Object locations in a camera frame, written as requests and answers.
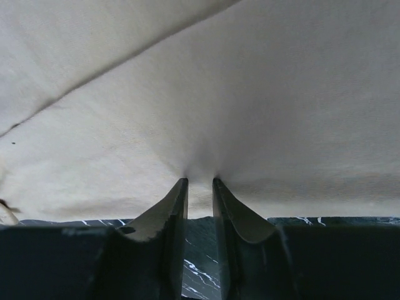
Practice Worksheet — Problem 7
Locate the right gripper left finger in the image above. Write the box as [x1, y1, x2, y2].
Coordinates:
[1, 178, 189, 299]

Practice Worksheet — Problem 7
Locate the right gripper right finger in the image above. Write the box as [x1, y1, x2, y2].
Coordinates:
[212, 178, 399, 299]

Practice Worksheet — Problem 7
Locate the tan polo shirt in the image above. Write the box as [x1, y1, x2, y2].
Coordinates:
[1, 1, 399, 225]

